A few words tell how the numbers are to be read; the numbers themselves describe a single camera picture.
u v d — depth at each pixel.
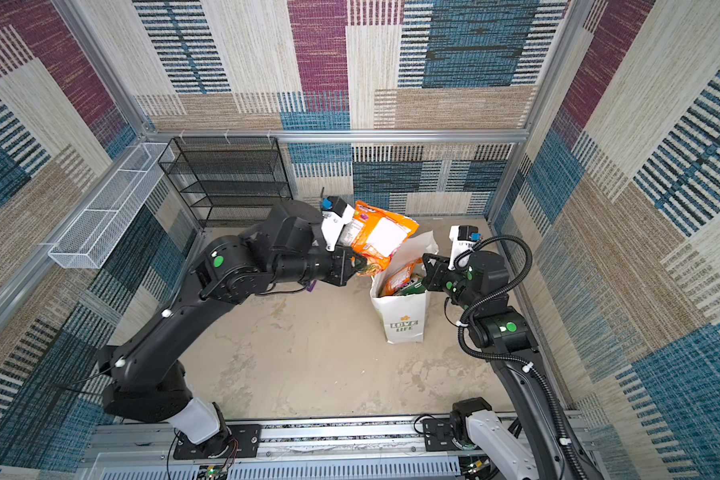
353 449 0.73
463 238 0.58
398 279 0.85
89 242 0.70
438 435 0.73
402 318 0.77
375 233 0.55
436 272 0.59
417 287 0.86
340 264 0.48
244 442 0.74
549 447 0.39
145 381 0.39
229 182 1.11
